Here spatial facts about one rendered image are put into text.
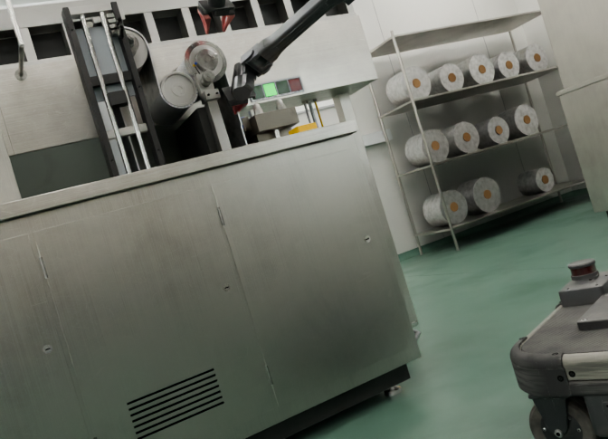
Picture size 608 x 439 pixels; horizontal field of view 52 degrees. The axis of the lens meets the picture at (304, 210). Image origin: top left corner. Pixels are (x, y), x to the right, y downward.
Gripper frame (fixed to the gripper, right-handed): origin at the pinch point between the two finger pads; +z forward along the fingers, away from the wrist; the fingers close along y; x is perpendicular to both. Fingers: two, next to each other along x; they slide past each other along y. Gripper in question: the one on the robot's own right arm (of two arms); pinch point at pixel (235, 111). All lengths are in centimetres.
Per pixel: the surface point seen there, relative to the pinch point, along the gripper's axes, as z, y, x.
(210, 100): -8.6, -10.6, -0.6
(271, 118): -1.6, 9.9, -8.1
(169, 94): -6.3, -21.4, 7.7
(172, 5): 0, 1, 61
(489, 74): 172, 334, 134
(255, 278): 4, -21, -62
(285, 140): -17.3, -0.1, -31.5
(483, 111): 226, 360, 135
